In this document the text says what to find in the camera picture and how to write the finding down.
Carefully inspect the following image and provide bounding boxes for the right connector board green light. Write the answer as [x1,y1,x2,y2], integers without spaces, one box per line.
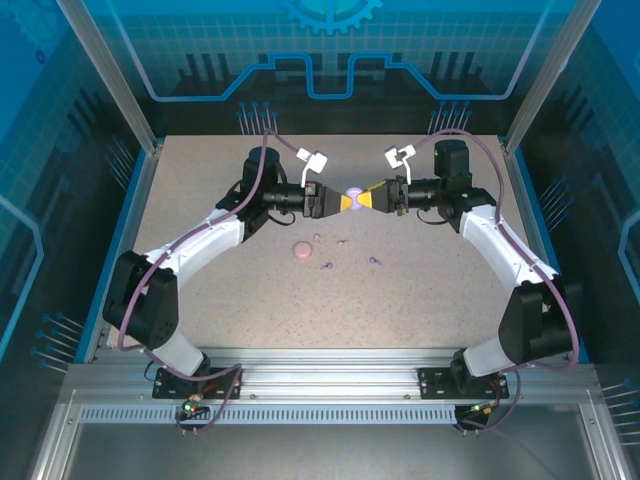
[462,399,502,417]

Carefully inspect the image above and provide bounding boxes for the connector board green light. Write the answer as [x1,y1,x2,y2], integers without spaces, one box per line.
[180,394,209,417]
[462,399,502,417]

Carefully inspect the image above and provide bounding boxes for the left connector board green light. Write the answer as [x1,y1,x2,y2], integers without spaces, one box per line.
[180,394,209,417]

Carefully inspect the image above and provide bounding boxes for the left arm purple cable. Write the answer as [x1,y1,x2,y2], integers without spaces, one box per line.
[115,128,307,436]

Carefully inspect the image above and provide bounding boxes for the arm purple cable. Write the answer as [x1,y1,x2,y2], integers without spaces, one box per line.
[115,128,307,436]
[413,128,581,436]

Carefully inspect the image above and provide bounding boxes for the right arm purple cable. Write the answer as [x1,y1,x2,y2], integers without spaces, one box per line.
[413,128,581,436]

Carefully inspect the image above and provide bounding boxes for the right aluminium side rail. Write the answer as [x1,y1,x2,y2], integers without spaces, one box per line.
[501,139,590,364]

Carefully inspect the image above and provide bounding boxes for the aluminium side rail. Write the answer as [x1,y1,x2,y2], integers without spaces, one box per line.
[501,139,590,364]
[82,142,164,364]

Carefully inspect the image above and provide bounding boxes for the left aluminium side rail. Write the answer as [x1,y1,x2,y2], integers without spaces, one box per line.
[82,142,164,364]

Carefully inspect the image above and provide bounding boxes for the aluminium base frame rail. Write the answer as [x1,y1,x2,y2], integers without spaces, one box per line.
[64,347,599,401]

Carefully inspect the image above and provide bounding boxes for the right aluminium corner post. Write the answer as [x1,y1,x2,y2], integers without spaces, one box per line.
[502,0,604,154]

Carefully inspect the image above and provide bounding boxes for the aluminium corner post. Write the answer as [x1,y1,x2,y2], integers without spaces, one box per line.
[502,0,604,154]
[54,0,164,154]

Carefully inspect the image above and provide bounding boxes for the slotted grey cable duct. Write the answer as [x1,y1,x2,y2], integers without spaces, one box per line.
[77,405,461,426]

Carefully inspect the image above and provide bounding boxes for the left aluminium corner post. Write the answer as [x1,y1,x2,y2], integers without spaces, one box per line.
[54,0,164,154]

